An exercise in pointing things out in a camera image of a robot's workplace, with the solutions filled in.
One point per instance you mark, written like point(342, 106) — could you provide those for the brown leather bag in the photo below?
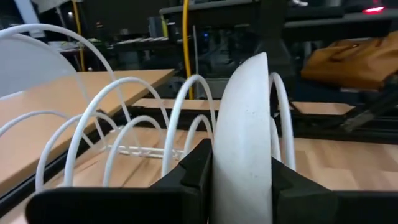
point(351, 65)

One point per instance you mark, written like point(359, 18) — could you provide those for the white speckled plate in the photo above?
point(242, 140)

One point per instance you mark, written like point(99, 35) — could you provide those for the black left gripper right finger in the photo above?
point(311, 205)

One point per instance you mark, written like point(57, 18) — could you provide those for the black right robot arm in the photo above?
point(376, 105)

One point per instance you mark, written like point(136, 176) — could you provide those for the black frame post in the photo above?
point(273, 28)

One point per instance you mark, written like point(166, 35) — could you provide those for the yellow pole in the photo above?
point(185, 37)

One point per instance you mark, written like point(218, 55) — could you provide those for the plain white plate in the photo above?
point(28, 68)

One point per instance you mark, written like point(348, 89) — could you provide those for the red indicator light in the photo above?
point(373, 10)

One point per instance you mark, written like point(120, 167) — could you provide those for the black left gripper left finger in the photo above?
point(130, 207)

